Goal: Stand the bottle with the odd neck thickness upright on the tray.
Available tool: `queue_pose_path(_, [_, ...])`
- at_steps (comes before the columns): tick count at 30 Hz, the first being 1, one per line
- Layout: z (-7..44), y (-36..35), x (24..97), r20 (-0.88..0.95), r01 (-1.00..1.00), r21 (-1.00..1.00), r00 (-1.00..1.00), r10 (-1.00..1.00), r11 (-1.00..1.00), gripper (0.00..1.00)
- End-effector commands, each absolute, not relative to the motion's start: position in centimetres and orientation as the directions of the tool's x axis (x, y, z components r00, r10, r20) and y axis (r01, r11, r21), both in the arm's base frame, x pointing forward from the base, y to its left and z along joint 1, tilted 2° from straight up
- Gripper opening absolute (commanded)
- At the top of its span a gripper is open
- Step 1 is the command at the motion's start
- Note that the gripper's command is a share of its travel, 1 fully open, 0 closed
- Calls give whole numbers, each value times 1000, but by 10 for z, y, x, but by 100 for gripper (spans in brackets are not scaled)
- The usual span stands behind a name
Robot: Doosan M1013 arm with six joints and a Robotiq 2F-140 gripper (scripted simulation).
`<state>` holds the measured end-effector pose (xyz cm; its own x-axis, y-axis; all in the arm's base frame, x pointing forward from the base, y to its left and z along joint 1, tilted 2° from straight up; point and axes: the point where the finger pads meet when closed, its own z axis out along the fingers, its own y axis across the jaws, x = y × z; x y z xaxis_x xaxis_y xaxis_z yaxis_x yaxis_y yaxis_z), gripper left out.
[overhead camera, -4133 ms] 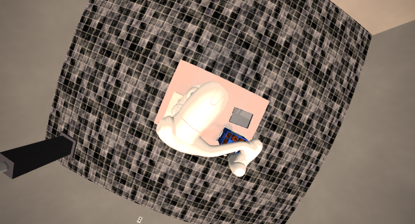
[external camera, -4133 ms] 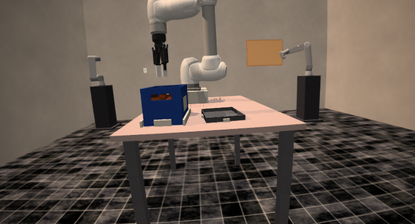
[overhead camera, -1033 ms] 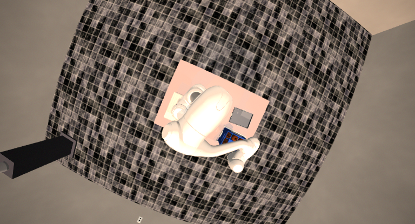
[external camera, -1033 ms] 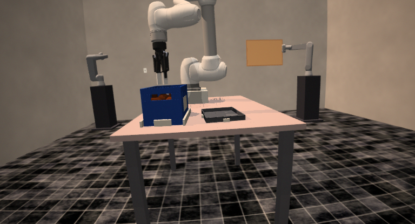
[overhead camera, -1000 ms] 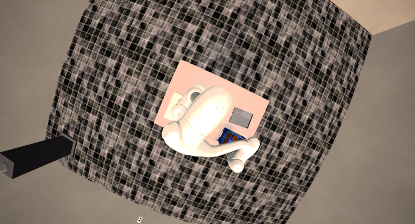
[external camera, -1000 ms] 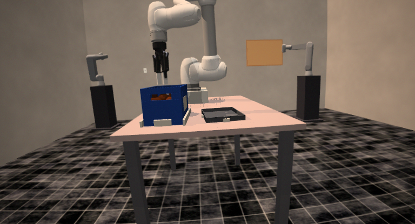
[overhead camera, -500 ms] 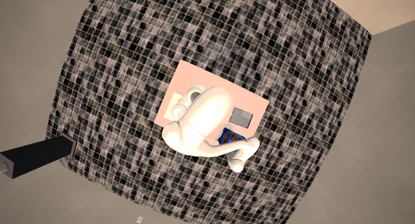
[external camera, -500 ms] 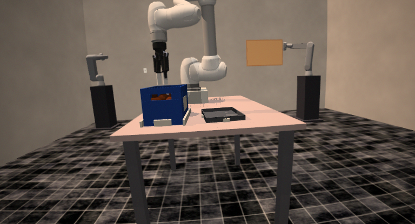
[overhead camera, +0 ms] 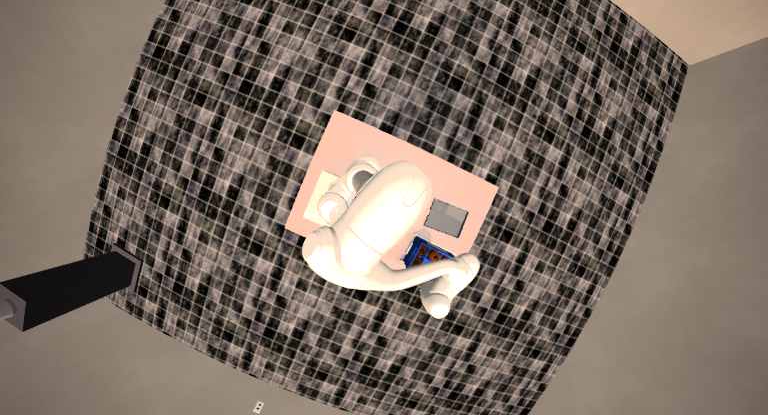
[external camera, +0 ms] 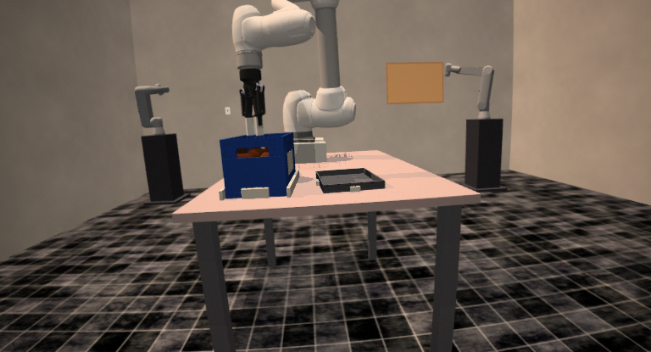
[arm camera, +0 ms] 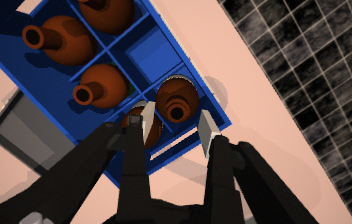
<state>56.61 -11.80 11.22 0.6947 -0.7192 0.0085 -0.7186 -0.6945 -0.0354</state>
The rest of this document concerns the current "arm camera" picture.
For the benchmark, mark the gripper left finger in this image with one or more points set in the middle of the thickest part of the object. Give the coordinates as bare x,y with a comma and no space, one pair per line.
58,194

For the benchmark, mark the grey square tray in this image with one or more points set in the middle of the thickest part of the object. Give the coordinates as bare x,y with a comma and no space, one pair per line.
28,135

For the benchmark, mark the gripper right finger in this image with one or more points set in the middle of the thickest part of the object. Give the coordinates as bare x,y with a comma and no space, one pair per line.
270,200

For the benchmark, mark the blue divided crate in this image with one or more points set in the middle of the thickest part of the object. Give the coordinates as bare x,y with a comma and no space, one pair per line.
142,53

